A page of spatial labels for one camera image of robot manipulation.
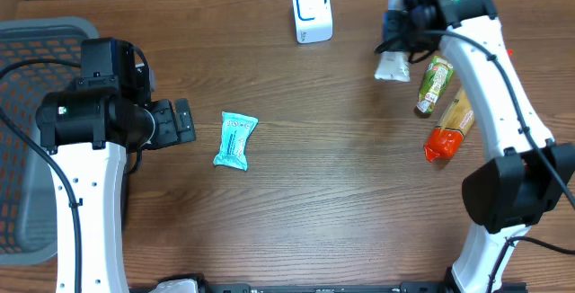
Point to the green tea packet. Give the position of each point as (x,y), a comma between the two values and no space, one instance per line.
(434,83)

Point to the grey plastic basket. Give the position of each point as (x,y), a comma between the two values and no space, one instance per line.
(28,206)

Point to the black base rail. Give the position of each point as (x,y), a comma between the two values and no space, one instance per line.
(328,288)

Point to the teal wet wipes pack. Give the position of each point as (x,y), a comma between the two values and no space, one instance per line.
(236,130)

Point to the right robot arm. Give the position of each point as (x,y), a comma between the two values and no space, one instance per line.
(525,172)

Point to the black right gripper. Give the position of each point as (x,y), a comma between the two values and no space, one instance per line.
(396,26)

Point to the white barcode scanner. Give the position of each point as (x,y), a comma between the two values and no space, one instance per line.
(313,20)

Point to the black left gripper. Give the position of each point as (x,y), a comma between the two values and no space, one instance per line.
(172,132)

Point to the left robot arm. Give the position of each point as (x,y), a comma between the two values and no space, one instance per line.
(88,131)

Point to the spaghetti pack with red ends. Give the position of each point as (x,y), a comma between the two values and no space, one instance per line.
(448,135)

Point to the white cream tube gold cap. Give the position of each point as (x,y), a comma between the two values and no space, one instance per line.
(393,65)

